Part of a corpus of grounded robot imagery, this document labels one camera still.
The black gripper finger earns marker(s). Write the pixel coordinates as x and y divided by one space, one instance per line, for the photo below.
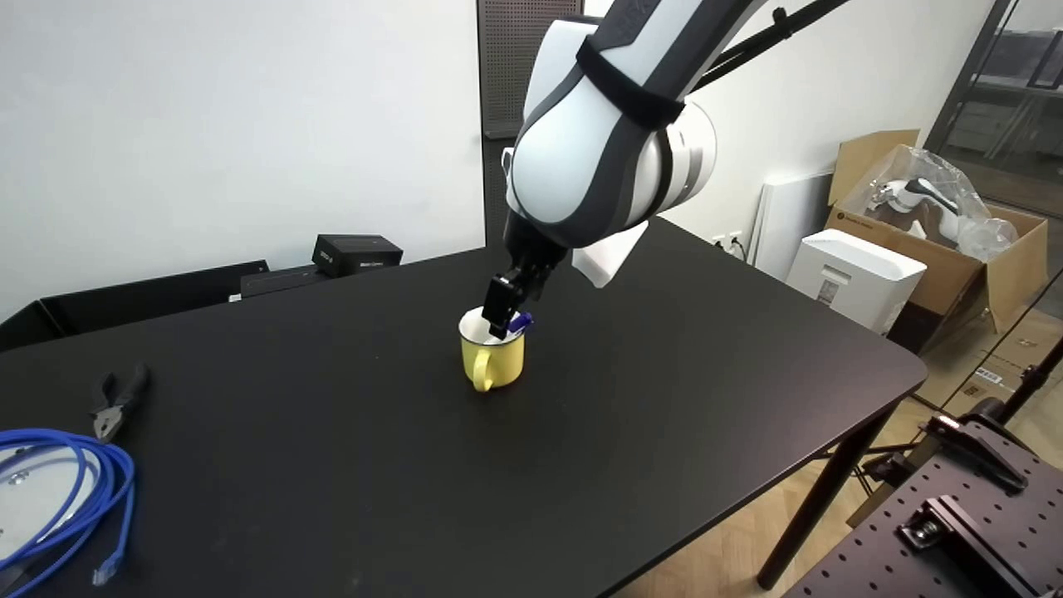
520 307
499 305

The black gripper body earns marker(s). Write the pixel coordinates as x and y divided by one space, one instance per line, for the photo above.
536 265

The white pen with blue cap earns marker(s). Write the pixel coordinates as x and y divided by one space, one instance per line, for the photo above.
523 325

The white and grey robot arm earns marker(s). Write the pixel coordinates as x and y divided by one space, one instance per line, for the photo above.
599 169

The yellow enamel mug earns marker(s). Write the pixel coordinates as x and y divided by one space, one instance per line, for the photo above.
499 362

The small black box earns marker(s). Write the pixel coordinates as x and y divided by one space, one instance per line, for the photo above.
354 253

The dark grey pillar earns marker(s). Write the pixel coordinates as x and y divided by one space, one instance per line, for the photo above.
499 69

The flat black case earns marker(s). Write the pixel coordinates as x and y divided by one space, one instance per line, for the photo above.
276 280

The white flat panel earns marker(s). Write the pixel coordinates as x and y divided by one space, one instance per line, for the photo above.
786 218

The white boxy device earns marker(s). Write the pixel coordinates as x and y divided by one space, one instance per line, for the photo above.
851 269

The black table leg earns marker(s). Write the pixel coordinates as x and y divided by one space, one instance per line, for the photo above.
818 501

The long black low cabinet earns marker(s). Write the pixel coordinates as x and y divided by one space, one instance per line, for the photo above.
135 293

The black pliers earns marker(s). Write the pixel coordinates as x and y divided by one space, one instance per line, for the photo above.
112 420

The clear plastic bag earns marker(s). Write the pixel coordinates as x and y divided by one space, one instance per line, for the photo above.
941 192

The dark perforated breadboard plate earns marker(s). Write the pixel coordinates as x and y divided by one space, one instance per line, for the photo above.
865 566

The open cardboard box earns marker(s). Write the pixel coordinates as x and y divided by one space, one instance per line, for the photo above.
1014 269

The black framed glass door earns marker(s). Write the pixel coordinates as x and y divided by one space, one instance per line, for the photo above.
999 110

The grey round disc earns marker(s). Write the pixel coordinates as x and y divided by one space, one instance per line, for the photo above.
28 503

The black slanted stand bar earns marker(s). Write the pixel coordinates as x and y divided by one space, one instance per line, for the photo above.
1034 382

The white wall socket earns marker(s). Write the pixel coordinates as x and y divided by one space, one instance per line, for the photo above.
732 243

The black metal bracket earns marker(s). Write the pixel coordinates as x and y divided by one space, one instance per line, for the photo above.
966 532

